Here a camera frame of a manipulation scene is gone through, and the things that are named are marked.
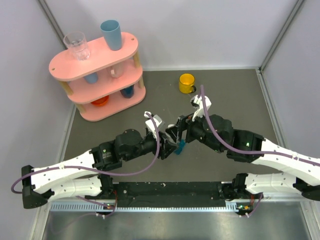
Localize orange plastic bowl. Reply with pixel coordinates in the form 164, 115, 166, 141
90, 95, 109, 107

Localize pink three-tier wooden shelf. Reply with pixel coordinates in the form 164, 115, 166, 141
48, 32, 146, 122

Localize dark blue faceted cup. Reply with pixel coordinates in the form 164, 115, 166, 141
120, 85, 135, 99

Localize light blue plastic tumbler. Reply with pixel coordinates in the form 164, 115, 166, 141
100, 20, 122, 51

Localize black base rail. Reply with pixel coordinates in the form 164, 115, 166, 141
114, 181, 237, 208

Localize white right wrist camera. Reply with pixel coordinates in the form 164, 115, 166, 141
190, 95, 212, 122

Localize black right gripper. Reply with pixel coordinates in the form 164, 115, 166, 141
166, 108, 224, 154

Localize yellow mug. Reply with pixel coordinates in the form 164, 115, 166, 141
178, 73, 197, 94

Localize small light blue cup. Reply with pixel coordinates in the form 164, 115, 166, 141
83, 72, 99, 84

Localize clear drinking glass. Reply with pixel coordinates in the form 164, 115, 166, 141
63, 31, 91, 61

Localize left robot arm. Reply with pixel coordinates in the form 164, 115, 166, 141
21, 129, 181, 209

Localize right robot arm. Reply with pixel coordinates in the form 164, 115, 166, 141
165, 114, 320, 201

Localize teal pill organizer box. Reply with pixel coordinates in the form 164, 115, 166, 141
174, 139, 186, 155

